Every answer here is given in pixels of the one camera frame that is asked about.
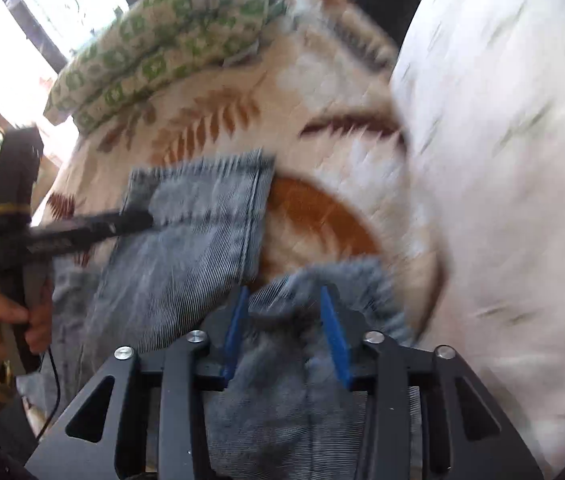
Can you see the green white checkered quilt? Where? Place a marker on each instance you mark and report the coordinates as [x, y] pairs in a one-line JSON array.
[[162, 50]]

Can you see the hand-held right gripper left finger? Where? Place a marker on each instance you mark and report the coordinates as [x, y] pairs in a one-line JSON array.
[[236, 332]]

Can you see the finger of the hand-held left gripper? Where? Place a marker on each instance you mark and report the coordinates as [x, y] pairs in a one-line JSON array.
[[117, 223]]

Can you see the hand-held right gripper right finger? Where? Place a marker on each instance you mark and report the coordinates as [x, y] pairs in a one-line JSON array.
[[335, 335]]

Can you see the large bright window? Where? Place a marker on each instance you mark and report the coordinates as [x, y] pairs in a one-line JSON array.
[[7, 60]]

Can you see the white twig print pillow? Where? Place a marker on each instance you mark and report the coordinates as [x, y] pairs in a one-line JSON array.
[[487, 160]]

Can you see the grey denim pants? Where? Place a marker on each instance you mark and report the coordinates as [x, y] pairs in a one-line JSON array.
[[187, 260]]

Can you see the leaf print blanket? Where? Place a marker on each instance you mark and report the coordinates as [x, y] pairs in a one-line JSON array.
[[322, 220]]

